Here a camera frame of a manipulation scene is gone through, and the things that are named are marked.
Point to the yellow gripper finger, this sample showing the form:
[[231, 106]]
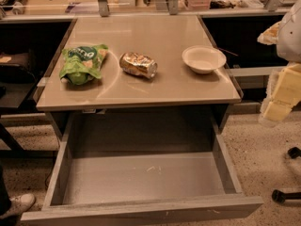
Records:
[[283, 92]]

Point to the green rice chip bag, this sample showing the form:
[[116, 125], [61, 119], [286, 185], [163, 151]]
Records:
[[83, 63]]

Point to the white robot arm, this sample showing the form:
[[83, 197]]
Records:
[[286, 35]]

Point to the open grey top drawer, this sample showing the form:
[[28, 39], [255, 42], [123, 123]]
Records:
[[123, 169]]

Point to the black chair caster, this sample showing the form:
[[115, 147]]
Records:
[[294, 152]]

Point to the white bowl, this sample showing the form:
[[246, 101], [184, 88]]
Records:
[[203, 59]]

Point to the black chair leg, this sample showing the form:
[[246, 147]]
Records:
[[280, 197]]

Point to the dark chair at left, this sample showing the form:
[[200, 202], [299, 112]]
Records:
[[17, 78]]

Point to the white sneaker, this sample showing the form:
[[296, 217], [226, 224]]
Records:
[[15, 206]]

